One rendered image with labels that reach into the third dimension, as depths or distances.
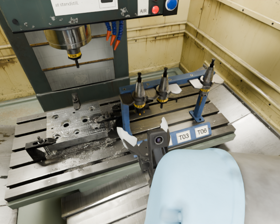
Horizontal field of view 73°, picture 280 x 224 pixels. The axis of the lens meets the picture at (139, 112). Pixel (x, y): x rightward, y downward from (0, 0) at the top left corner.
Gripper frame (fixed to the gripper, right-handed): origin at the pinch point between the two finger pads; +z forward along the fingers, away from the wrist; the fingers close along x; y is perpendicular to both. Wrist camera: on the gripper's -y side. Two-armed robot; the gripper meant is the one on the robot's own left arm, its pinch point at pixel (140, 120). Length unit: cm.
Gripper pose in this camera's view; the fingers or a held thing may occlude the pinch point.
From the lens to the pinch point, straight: 58.8
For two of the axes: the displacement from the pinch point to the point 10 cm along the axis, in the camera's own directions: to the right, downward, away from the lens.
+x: 9.6, -2.0, 2.0
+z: -2.8, -6.9, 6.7
